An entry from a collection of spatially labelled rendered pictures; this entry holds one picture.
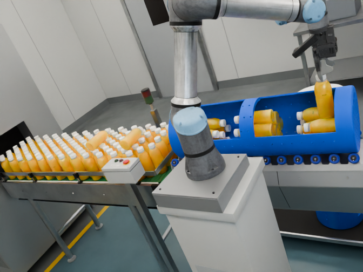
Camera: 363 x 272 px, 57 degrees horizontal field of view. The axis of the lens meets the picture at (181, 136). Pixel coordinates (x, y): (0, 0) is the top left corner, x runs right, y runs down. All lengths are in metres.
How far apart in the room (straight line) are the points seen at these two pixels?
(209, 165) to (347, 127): 0.57
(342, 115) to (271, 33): 3.64
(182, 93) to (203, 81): 4.39
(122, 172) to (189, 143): 0.71
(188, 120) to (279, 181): 0.70
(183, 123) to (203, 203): 0.27
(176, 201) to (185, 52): 0.53
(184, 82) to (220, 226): 0.53
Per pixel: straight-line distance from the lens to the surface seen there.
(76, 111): 6.65
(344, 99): 1.47
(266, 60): 5.15
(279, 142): 1.52
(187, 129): 1.12
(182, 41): 1.21
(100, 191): 2.23
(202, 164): 1.17
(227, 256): 1.31
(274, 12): 1.17
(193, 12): 1.10
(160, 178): 1.93
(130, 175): 1.76
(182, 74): 1.23
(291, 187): 1.67
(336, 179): 1.61
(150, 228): 2.05
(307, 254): 2.49
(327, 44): 1.42
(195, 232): 1.29
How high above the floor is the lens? 1.86
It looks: 25 degrees down
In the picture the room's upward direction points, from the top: 21 degrees counter-clockwise
